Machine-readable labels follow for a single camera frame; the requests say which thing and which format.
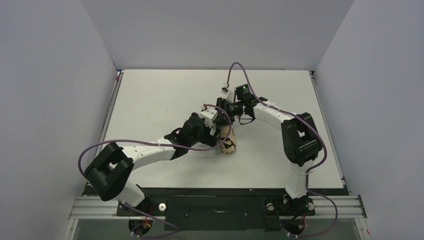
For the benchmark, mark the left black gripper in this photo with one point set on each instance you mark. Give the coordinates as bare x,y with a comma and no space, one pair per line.
212,138

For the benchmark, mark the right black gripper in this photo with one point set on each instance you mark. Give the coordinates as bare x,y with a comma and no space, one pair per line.
224,113

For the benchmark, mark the beige patterned umbrella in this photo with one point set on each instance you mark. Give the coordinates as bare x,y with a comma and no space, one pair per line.
227,136

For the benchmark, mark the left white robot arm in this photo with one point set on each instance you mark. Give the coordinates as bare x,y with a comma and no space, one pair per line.
110,170

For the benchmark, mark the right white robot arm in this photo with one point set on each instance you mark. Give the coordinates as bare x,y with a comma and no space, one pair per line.
300,143

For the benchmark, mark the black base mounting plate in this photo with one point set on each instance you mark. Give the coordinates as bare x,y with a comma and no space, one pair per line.
221,209

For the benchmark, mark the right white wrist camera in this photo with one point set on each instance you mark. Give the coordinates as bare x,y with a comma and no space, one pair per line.
228,93

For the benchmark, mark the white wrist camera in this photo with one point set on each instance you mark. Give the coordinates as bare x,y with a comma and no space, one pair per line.
208,114
228,93

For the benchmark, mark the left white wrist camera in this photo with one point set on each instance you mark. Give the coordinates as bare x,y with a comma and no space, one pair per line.
208,114

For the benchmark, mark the aluminium rail frame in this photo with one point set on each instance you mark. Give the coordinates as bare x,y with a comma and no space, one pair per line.
93,208

